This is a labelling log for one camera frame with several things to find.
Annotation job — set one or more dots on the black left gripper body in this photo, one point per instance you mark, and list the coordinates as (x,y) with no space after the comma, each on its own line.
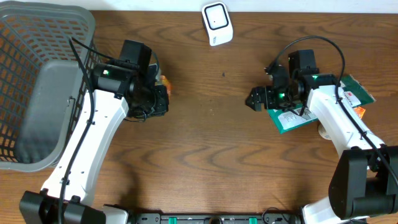
(149,102)

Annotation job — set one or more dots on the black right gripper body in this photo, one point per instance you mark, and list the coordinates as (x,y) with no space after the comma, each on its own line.
(276,98)

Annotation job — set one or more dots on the orange small box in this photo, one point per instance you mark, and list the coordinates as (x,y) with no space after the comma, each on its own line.
(164,81)
(360,111)

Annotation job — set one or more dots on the green lid spice jar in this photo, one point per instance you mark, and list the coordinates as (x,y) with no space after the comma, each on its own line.
(323,133)

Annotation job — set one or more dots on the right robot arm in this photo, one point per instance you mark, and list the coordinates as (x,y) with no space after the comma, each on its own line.
(364,183)

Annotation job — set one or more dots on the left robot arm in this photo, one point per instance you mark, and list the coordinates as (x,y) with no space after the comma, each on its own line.
(119,90)

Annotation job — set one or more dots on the white barcode scanner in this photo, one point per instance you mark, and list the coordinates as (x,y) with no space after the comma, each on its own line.
(217,23)

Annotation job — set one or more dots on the grey plastic shopping basket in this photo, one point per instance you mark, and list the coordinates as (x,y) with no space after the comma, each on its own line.
(45,49)

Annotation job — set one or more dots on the black mounting rail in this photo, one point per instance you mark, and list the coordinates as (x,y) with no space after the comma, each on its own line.
(217,218)

